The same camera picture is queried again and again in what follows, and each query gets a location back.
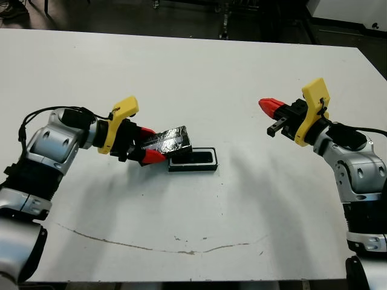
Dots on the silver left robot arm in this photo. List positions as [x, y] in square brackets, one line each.
[48, 145]

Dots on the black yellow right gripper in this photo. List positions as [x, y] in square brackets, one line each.
[316, 96]

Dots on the black gantry stand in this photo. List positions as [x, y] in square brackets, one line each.
[224, 27]

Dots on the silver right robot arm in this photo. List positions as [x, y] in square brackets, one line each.
[359, 169]

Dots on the glossy black box lid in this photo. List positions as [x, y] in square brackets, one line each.
[169, 140]

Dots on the black box base white insert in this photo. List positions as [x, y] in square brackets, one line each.
[193, 169]

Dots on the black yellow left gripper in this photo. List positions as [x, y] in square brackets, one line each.
[121, 111]

